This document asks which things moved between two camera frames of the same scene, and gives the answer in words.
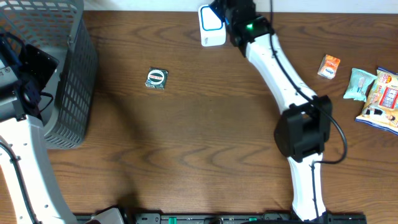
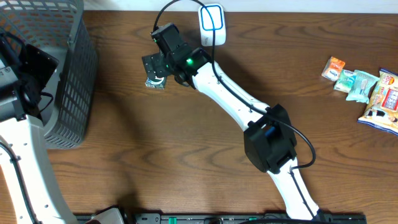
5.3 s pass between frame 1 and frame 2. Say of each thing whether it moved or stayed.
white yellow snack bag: stayed
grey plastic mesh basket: stayed
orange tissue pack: moved
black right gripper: moved
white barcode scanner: stayed
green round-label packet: stayed
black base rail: stayed
